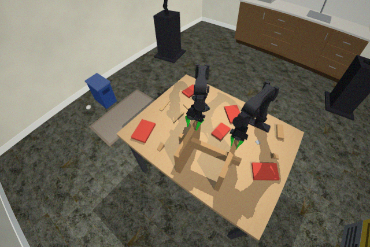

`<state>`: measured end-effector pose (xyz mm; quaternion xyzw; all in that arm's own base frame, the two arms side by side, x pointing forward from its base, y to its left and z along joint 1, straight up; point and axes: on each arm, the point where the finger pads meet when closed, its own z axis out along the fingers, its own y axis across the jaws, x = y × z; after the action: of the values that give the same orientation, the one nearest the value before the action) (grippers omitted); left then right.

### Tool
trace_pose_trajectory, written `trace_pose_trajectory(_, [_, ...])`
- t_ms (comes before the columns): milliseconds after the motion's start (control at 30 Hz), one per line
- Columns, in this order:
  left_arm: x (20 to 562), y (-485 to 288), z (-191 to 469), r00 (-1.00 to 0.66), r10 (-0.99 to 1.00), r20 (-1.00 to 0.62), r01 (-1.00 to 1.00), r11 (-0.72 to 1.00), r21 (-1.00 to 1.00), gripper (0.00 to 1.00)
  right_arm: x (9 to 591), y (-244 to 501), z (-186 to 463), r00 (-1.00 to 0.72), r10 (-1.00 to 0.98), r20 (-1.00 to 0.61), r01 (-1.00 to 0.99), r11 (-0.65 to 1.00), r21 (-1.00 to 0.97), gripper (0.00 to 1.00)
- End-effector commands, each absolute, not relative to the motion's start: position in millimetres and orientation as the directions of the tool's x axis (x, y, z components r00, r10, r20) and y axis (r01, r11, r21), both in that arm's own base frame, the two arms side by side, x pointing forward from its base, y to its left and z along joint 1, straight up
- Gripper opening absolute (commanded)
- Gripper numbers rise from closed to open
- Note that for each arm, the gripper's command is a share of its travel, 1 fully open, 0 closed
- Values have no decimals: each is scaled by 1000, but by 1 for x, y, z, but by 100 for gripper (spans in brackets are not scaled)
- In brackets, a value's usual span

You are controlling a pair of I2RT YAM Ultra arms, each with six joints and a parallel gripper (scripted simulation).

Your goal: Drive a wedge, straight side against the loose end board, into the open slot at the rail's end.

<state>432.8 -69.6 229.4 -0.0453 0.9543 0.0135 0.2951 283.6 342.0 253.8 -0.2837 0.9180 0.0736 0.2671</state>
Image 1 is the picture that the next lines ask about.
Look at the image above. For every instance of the tan wooden rail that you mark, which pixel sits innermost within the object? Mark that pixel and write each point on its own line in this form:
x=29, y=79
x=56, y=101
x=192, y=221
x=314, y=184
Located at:
x=210, y=149

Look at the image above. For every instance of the tan wooden board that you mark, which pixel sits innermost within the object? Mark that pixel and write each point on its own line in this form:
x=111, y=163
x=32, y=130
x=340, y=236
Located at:
x=226, y=165
x=184, y=150

